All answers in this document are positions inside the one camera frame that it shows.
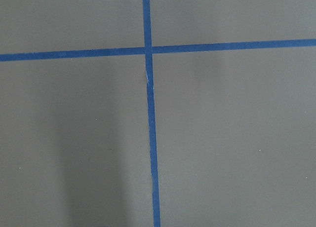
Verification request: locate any blue tape strip lengthwise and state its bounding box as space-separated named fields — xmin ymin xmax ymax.
xmin=142 ymin=0 xmax=161 ymax=227

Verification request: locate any blue tape strip crosswise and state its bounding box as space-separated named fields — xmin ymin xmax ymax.
xmin=0 ymin=39 xmax=316 ymax=62

